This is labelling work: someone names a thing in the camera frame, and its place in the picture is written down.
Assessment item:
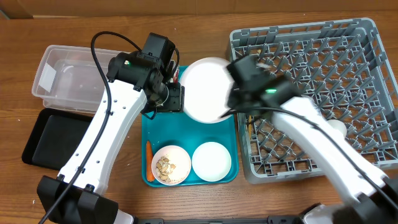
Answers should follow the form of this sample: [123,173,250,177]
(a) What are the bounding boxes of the large pink plate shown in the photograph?
[180,57,233,124]

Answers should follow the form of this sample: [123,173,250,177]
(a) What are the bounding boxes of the bowl with food scraps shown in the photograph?
[151,145,192,186]

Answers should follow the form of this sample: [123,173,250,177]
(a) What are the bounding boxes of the white cup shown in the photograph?
[328,119,347,138]

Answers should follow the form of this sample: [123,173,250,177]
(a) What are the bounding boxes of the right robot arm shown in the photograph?
[226,55,397,224]

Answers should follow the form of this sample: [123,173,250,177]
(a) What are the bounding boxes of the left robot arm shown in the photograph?
[37,32,184,223]

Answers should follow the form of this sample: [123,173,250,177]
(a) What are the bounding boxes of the grey dishwasher rack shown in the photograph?
[229,18,397,184]

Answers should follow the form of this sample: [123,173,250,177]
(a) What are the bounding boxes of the red snack wrapper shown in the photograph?
[173,68,180,83]

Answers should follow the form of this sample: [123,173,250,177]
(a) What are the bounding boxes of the teal serving tray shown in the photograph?
[142,111,239,183]

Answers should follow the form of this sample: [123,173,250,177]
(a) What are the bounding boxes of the small white plate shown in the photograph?
[192,142,232,182]

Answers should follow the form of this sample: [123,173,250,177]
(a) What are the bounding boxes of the yellow chopstick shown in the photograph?
[248,115,252,140]

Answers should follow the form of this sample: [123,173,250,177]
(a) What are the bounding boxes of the orange carrot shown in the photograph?
[146,141,155,182]

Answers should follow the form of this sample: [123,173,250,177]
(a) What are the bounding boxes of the clear plastic bin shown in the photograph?
[32,45,104,114]

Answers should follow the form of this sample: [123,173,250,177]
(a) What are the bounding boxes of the black plastic tray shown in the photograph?
[21,108,92,170]

